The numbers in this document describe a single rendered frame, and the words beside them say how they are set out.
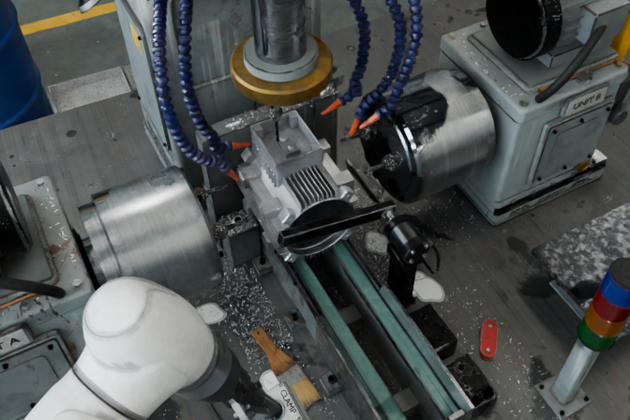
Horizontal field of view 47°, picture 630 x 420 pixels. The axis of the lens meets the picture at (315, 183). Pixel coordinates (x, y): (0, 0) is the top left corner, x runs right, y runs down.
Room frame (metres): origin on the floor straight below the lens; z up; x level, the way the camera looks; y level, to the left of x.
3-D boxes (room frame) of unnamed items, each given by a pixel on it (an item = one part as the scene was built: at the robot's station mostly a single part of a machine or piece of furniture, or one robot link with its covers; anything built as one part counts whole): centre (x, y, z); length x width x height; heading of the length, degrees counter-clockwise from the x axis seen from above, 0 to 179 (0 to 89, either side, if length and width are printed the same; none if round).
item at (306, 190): (0.96, 0.04, 1.02); 0.20 x 0.19 x 0.19; 26
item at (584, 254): (0.84, -0.62, 0.86); 0.27 x 0.24 x 0.12; 117
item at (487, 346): (0.74, -0.35, 0.81); 0.09 x 0.03 x 0.02; 166
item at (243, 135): (1.10, 0.11, 0.97); 0.30 x 0.11 x 0.34; 117
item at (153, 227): (0.80, 0.35, 1.04); 0.37 x 0.25 x 0.25; 117
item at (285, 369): (0.69, 0.07, 0.80); 0.21 x 0.05 x 0.01; 35
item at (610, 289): (0.62, -0.48, 1.19); 0.06 x 0.06 x 0.04
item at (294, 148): (1.00, 0.05, 1.11); 0.12 x 0.11 x 0.07; 26
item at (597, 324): (0.62, -0.48, 1.10); 0.06 x 0.06 x 0.04
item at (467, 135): (1.11, -0.26, 1.04); 0.41 x 0.25 x 0.25; 117
